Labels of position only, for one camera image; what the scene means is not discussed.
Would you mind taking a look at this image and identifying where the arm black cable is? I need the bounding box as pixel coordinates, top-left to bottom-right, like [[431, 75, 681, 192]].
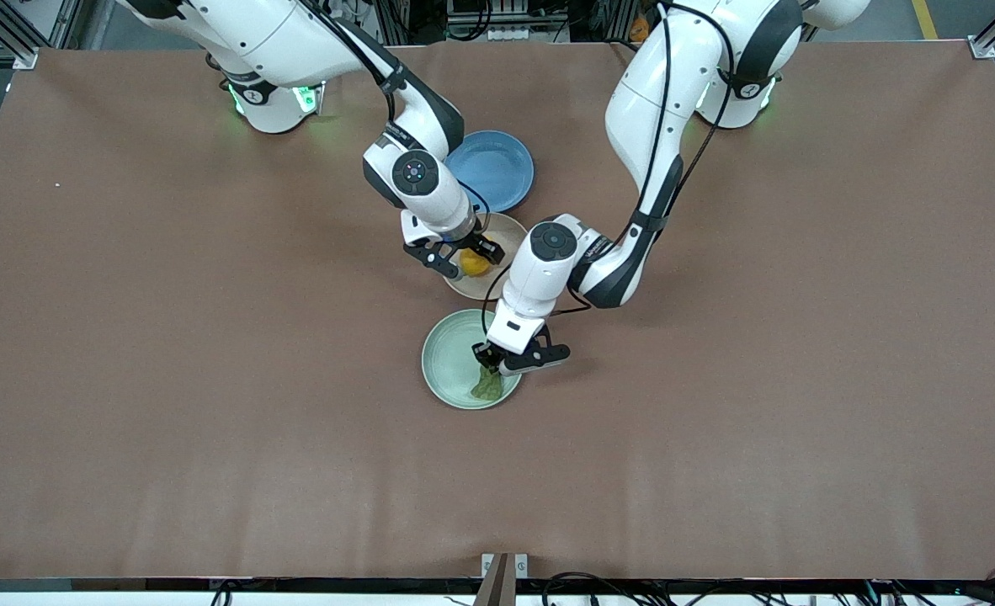
[[295, 0, 492, 237], [481, 0, 738, 338]]

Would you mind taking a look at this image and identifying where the beige round plate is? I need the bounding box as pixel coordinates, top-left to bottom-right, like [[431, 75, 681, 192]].
[[443, 212, 530, 301]]

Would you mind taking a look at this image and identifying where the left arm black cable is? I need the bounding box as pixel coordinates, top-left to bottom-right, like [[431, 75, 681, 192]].
[[481, 0, 738, 338]]

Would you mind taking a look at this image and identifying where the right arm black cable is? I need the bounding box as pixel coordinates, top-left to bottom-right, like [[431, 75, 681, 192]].
[[295, 0, 492, 237]]

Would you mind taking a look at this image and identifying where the blue round plate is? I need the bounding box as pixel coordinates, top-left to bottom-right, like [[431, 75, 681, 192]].
[[445, 130, 535, 214]]

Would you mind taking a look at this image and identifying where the green round plate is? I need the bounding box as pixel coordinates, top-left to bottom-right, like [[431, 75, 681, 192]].
[[421, 309, 525, 411]]

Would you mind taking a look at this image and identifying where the small metal table bracket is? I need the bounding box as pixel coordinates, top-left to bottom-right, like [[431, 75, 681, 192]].
[[482, 553, 529, 579]]

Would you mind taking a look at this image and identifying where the brown table cover mat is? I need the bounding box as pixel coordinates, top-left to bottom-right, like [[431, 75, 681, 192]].
[[0, 40, 995, 582]]

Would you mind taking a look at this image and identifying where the brown post below table edge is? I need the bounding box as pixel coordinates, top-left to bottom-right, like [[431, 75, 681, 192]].
[[474, 553, 509, 606]]

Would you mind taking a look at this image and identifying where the green lettuce leaf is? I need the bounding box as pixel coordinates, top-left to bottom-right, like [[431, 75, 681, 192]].
[[470, 362, 505, 401]]

